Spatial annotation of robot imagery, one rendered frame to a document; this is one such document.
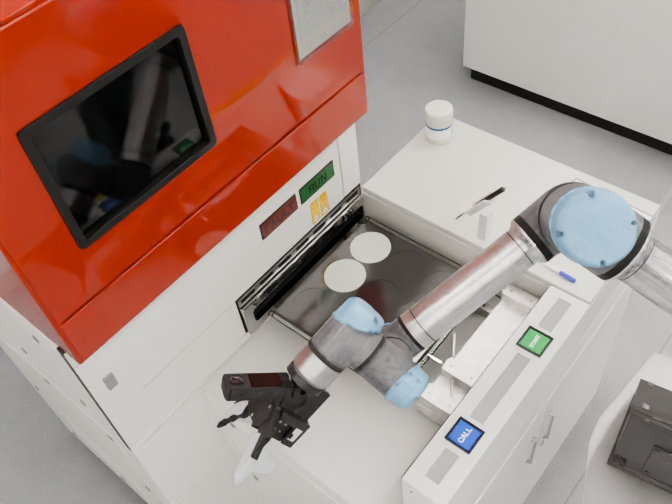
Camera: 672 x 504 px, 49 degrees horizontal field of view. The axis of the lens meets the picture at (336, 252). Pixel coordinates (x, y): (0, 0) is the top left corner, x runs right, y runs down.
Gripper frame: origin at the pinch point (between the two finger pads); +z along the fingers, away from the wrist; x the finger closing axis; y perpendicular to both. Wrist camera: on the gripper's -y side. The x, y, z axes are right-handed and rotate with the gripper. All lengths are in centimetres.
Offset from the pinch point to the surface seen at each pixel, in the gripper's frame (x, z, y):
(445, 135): 68, -70, 34
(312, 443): 20.0, 0.0, 30.5
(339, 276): 49, -27, 26
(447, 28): 267, -129, 116
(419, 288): 38, -38, 38
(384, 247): 52, -39, 32
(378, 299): 39, -30, 32
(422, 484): -6.2, -15.7, 33.6
